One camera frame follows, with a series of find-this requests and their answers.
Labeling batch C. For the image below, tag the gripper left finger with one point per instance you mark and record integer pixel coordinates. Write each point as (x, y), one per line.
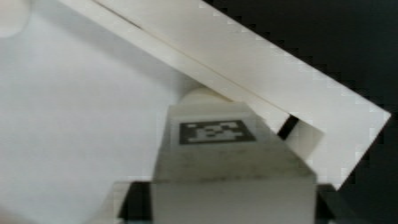
(126, 206)

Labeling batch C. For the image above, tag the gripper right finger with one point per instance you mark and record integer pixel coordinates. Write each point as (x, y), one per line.
(332, 210)

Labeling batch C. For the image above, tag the white square tabletop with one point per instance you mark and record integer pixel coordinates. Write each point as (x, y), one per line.
(101, 58)

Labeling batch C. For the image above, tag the white leg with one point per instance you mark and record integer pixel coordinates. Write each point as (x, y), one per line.
(231, 179)

